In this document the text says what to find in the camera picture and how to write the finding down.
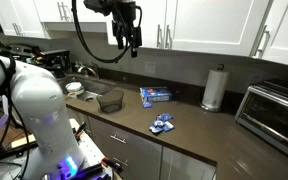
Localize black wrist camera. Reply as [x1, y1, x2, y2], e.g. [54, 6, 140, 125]
[83, 0, 114, 17]

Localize white paper towel roll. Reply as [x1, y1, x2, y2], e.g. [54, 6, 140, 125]
[199, 63, 231, 113]

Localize steel kitchen sink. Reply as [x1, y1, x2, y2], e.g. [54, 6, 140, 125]
[57, 74, 119, 103]

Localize blue snack packet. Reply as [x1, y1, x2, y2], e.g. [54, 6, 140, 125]
[162, 121, 175, 132]
[156, 113, 174, 123]
[142, 100, 154, 109]
[149, 120, 165, 135]

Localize chrome faucet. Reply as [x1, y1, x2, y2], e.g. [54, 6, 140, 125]
[75, 64, 99, 80]

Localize blue snack box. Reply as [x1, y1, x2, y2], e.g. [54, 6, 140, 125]
[139, 86, 173, 108]

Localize black mesh basket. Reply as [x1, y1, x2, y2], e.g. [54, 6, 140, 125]
[96, 89, 125, 114]

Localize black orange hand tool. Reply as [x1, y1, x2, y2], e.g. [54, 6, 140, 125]
[73, 121, 87, 143]

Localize white upper cabinets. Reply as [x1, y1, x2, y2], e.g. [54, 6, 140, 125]
[0, 0, 288, 69]

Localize silver cabinet door handle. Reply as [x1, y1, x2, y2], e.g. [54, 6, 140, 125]
[164, 24, 173, 51]
[57, 1, 65, 22]
[63, 2, 72, 22]
[11, 22, 19, 36]
[155, 23, 164, 49]
[252, 25, 271, 60]

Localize white bowl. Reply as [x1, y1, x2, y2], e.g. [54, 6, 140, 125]
[65, 81, 85, 96]

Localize red black pliers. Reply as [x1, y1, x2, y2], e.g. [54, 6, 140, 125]
[100, 156, 124, 175]

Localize wooden board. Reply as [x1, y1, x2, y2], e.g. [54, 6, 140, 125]
[10, 133, 38, 150]

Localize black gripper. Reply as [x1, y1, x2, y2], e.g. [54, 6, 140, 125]
[112, 0, 143, 58]

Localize white wall outlet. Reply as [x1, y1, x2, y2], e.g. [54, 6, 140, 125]
[144, 61, 157, 75]

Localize kitchen base cabinet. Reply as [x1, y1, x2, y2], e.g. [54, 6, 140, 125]
[66, 105, 218, 180]

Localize silver drawer handle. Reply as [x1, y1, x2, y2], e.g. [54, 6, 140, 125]
[110, 133, 128, 145]
[112, 156, 129, 167]

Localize thin black cable bundle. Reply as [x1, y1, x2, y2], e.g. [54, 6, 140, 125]
[0, 49, 32, 180]

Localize white perforated robot table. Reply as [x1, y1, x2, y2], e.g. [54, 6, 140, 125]
[68, 118, 114, 180]

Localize black coffee machine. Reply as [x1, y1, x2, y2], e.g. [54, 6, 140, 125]
[38, 49, 72, 80]

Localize silver toaster oven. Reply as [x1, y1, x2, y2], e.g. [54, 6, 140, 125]
[234, 78, 288, 166]

